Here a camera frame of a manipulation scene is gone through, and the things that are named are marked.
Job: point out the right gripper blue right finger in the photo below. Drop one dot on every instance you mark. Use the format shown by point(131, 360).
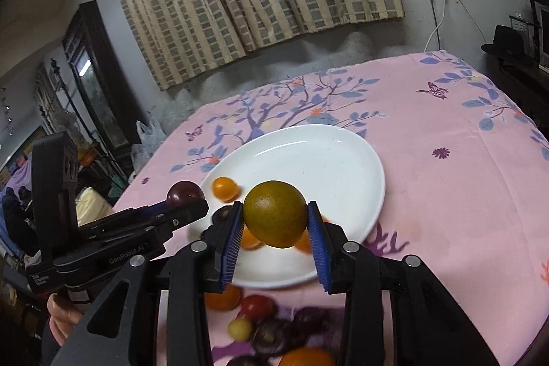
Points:
point(326, 241)

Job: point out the orange kumquat behind plum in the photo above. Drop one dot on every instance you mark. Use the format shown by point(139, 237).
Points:
point(303, 244)

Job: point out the dark wooden framed cabinet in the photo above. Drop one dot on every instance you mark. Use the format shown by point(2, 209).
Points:
point(101, 82)

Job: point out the yellow-green citrus fruit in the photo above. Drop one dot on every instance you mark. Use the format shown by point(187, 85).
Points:
point(275, 212)

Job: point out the orange mandarin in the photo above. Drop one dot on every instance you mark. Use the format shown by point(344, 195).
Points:
point(228, 300)
point(307, 356)

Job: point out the small orange kumquat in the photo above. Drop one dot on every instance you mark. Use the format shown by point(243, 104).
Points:
point(225, 189)

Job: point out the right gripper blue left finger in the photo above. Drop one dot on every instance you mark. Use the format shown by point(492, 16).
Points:
point(223, 238)

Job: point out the pink patterned tablecloth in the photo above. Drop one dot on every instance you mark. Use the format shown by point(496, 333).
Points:
point(466, 175)

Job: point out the orange kumquat in plate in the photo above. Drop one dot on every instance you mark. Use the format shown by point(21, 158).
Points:
point(249, 241)

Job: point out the large dark red plum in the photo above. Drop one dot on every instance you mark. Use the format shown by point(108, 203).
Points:
point(183, 192)

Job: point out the white plastic bag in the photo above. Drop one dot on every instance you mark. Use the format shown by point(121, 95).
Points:
point(151, 138)

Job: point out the dark purple water chestnut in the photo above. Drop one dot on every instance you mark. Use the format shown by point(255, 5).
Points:
point(272, 338)

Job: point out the small yellow fruit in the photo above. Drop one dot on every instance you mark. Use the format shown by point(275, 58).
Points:
point(240, 329)

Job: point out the red cherry tomato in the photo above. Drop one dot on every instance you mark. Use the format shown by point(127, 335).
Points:
point(258, 307)

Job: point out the white oval plate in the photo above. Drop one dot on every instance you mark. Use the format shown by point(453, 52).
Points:
point(332, 166)

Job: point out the black hat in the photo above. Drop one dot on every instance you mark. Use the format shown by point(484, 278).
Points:
point(507, 43)

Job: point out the left hand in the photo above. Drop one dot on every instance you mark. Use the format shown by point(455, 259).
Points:
point(63, 317)

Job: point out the cream lidded plastic jar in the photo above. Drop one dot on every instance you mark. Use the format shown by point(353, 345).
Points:
point(90, 207)

